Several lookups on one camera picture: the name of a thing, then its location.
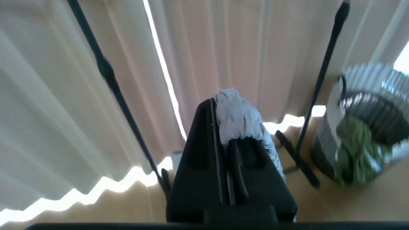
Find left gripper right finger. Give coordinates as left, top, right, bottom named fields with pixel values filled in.
left=222, top=137, right=298, bottom=224

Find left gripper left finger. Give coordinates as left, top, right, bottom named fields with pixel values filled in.
left=165, top=97, right=225, bottom=224

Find pale grey shorts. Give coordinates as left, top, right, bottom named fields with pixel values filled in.
left=169, top=88, right=288, bottom=183

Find black clothes rack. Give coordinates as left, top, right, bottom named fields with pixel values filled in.
left=66, top=0, right=351, bottom=197

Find white laundry basket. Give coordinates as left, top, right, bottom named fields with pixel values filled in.
left=311, top=62, right=409, bottom=187

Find green garment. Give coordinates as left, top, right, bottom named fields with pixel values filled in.
left=334, top=114, right=393, bottom=187

